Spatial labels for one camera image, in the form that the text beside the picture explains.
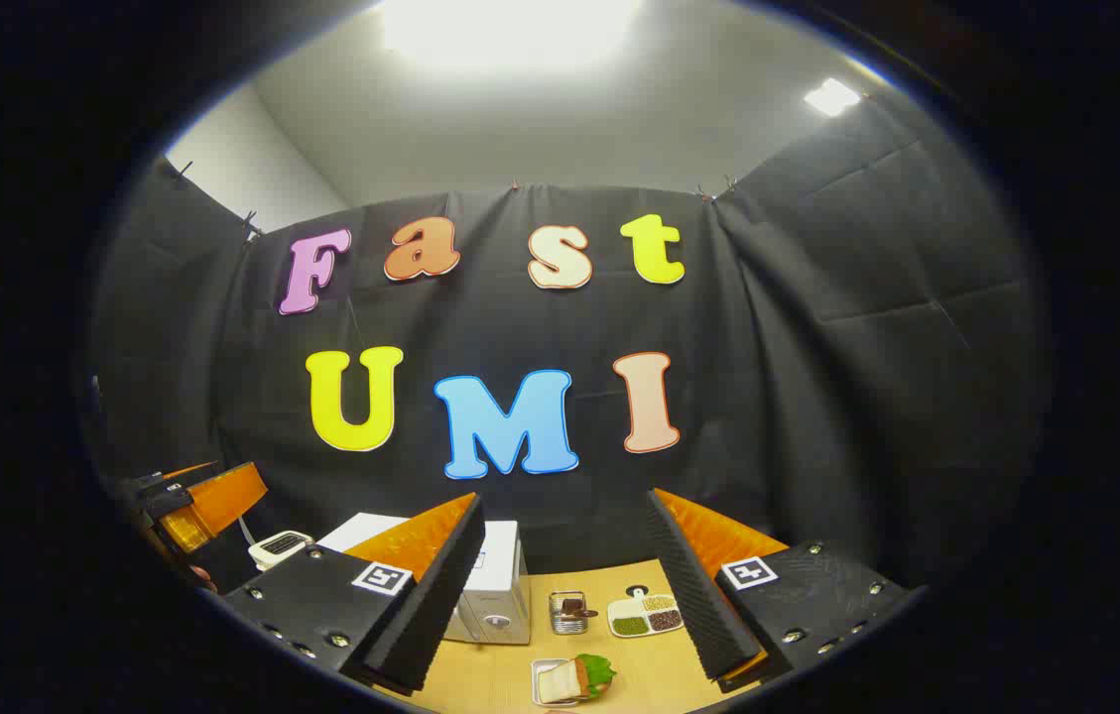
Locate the black backdrop cloth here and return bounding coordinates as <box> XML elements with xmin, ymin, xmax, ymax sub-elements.
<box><xmin>88</xmin><ymin>94</ymin><xmax>1052</xmax><ymax>596</ymax></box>

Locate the metal wire basket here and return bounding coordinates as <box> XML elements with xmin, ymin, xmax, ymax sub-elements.
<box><xmin>549</xmin><ymin>591</ymin><xmax>599</xmax><ymax>637</ymax></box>

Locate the white divided plate with beans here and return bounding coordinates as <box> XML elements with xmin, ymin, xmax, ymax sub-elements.
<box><xmin>607</xmin><ymin>587</ymin><xmax>685</xmax><ymax>640</ymax></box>

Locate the small white rectangular tray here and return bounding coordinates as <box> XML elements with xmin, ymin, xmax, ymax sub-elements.
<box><xmin>531</xmin><ymin>657</ymin><xmax>586</xmax><ymax>709</ymax></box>

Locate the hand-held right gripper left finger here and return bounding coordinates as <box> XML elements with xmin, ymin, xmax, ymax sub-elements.
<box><xmin>222</xmin><ymin>493</ymin><xmax>486</xmax><ymax>695</ymax></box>

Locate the small ceiling light panel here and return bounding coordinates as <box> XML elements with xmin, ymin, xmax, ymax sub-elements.
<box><xmin>804</xmin><ymin>78</ymin><xmax>864</xmax><ymax>118</ymax></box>

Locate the large ceiling light panel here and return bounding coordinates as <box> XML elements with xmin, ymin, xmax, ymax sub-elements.
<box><xmin>379</xmin><ymin>0</ymin><xmax>642</xmax><ymax>62</ymax></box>

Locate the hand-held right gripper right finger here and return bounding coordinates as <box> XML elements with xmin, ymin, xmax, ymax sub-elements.
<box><xmin>646</xmin><ymin>488</ymin><xmax>918</xmax><ymax>693</ymax></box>

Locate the white microwave oven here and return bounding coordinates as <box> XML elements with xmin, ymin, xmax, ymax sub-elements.
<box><xmin>318</xmin><ymin>513</ymin><xmax>531</xmax><ymax>646</ymax></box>

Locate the sandwich with green lettuce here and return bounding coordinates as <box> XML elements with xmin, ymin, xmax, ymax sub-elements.
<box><xmin>538</xmin><ymin>654</ymin><xmax>618</xmax><ymax>707</ymax></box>

